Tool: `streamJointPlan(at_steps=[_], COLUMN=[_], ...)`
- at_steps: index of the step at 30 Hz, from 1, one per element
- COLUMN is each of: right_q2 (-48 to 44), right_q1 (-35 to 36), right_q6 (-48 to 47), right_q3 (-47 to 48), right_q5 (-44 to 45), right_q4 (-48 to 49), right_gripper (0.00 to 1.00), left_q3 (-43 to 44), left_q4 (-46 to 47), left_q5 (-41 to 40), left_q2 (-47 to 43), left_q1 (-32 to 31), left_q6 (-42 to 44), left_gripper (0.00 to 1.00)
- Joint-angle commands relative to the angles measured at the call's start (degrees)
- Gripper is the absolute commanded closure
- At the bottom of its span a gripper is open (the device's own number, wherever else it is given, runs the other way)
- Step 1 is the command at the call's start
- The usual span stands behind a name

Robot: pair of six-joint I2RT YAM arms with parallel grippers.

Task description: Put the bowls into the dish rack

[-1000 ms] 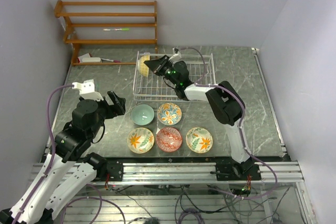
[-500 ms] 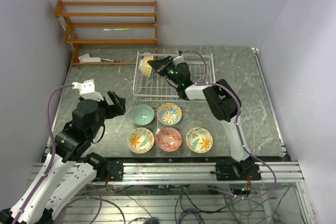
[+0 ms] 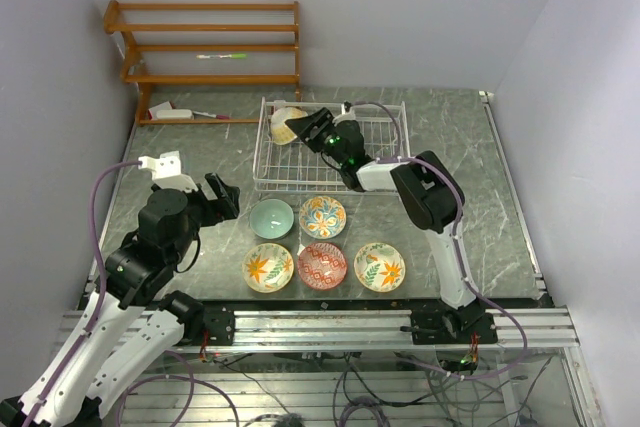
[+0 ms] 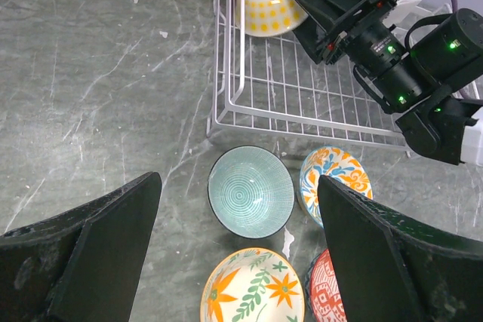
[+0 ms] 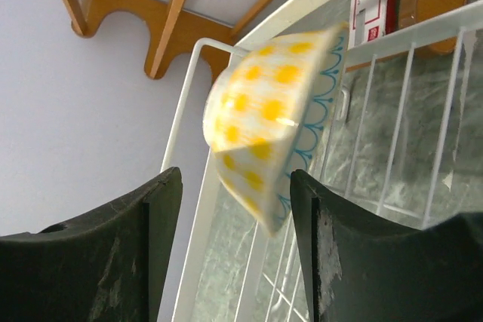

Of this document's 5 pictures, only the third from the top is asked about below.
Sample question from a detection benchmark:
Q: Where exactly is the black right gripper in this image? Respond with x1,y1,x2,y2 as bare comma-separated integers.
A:
286,108,347,167

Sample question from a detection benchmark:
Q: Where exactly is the yellow sun pattern bowl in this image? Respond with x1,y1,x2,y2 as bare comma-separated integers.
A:
270,107,307,145

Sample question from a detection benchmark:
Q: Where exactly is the blue orange floral bowl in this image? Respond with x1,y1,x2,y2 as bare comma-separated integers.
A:
298,196,347,240

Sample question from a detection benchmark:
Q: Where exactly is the red patterned bowl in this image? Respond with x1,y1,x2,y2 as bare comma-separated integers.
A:
297,242,348,291

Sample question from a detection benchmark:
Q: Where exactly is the orange flower green leaf bowl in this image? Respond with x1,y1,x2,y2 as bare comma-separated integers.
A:
353,242,406,293

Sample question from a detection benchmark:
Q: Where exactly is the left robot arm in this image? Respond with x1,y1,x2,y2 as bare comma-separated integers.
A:
1,174,240,426

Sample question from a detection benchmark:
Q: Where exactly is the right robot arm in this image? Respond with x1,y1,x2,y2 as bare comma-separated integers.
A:
285,102,489,343

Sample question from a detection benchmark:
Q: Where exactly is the wooden shelf rack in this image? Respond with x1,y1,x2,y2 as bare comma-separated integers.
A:
103,0,302,125

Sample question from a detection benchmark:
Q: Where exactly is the teal striped bowl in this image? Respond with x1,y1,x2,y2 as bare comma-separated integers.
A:
249,199,294,240

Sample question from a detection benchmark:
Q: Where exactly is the pink white pen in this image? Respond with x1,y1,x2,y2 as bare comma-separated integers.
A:
192,110,231,121

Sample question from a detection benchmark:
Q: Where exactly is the white eraser block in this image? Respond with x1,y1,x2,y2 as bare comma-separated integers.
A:
156,109,194,121

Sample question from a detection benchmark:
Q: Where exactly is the red white card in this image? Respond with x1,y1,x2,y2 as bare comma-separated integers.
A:
148,101,174,119

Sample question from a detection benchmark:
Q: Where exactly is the green white pen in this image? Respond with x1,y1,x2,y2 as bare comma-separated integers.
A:
196,53,247,60

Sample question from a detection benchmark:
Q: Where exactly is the white wire dish rack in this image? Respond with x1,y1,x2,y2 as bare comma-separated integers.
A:
253,100,410,195

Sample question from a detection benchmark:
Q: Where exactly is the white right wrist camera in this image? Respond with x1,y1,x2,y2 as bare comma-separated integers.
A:
333,101,356,125

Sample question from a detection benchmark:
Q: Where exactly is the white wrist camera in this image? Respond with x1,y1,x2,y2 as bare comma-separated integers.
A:
138,151,197,192
333,101,356,125

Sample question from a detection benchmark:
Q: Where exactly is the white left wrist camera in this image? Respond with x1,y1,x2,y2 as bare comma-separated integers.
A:
138,151,197,192

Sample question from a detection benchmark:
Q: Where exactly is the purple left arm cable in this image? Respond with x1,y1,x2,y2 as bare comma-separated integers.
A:
22,161,141,427

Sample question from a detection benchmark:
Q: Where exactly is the aluminium rail frame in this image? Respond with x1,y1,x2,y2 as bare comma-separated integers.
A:
54,89,601,427

